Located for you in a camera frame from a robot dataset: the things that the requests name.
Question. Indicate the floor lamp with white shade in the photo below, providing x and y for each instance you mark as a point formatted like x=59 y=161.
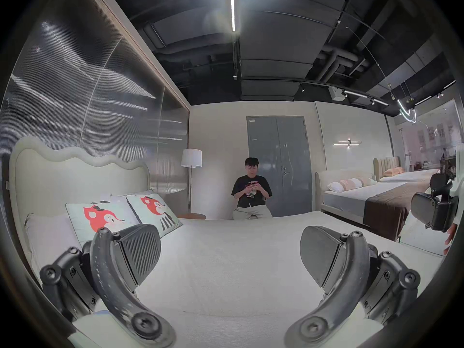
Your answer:
x=191 y=158

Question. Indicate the bed with white sheet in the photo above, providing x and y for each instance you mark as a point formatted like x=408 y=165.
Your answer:
x=235 y=259

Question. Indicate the beige padded wavy headboard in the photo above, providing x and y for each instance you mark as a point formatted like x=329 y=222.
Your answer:
x=54 y=179

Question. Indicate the grey double door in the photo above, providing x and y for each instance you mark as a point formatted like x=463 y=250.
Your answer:
x=279 y=158

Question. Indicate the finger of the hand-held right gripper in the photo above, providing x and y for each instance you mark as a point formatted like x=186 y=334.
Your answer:
x=433 y=210
x=440 y=184

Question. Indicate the person's right hand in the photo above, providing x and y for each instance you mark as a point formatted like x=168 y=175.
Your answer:
x=451 y=237

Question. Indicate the bed with brown throw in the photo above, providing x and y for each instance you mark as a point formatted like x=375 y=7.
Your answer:
x=384 y=205

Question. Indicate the round wooden side table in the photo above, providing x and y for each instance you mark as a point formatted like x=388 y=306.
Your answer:
x=192 y=216

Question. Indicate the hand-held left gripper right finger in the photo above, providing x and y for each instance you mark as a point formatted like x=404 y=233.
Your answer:
x=348 y=266

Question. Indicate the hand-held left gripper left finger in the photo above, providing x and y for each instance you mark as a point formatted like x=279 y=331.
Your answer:
x=108 y=266

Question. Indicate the fox print cushion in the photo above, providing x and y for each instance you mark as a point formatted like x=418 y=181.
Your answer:
x=156 y=210
x=99 y=218

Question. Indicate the plain white pillow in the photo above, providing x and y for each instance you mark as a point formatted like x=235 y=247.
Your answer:
x=49 y=236

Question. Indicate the bed with ribbed beige headboard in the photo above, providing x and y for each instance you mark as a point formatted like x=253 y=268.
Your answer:
x=409 y=175

